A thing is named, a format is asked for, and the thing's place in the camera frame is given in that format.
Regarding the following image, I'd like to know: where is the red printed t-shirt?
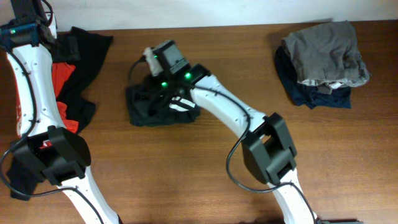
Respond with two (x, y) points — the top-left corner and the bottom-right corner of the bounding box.
(15, 61), (80, 149)

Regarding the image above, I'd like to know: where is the black t-shirt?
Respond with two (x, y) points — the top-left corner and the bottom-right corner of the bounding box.
(2, 27), (113, 200)

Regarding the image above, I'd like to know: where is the folded navy blue t-shirt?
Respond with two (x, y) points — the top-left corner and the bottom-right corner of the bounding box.
(274, 46), (351, 110)

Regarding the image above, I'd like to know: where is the folded grey t-shirt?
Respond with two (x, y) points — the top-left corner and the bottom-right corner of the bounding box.
(282, 21), (371, 94)

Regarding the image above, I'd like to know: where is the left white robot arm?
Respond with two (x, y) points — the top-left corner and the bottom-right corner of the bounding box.
(1, 1), (121, 224)

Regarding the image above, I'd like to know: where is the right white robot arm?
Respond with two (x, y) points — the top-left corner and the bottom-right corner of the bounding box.
(142, 40), (323, 224)

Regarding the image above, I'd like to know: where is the dark green Nike t-shirt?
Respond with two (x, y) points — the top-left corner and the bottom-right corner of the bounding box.
(125, 83), (201, 127)

